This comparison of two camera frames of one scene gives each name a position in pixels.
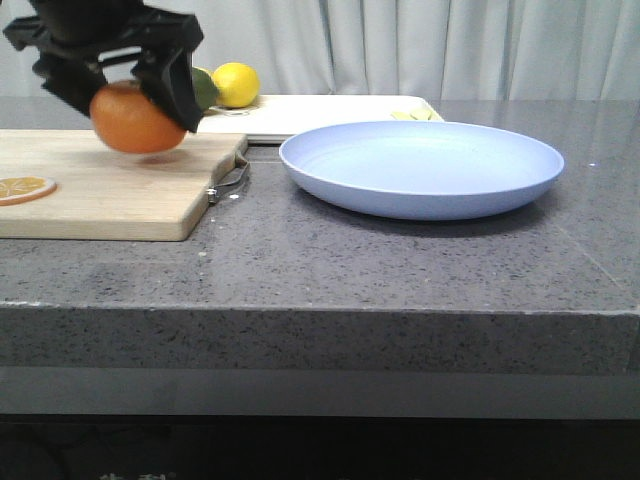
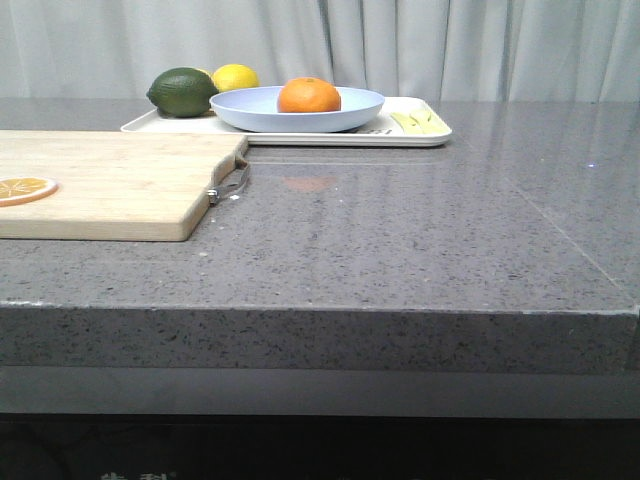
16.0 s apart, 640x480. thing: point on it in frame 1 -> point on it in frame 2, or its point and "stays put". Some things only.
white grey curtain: x=448 y=50 stays put
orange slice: x=17 y=190 stays put
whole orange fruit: x=127 y=118 -> x=308 y=95
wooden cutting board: x=107 y=194 stays put
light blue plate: x=420 y=170 -> x=257 y=110
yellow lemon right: x=237 y=84 stays put
